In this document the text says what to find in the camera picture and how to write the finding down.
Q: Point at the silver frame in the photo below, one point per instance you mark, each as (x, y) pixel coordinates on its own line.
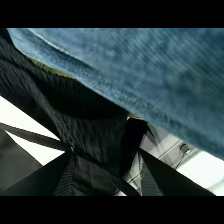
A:
(166, 145)

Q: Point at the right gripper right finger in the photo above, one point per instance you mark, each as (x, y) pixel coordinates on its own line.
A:
(170, 181)

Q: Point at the black knitted garment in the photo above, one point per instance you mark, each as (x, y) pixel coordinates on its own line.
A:
(90, 130)

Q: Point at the blue jeans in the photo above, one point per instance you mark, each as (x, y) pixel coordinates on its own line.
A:
(150, 76)

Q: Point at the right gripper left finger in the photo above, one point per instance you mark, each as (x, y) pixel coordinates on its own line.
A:
(43, 181)

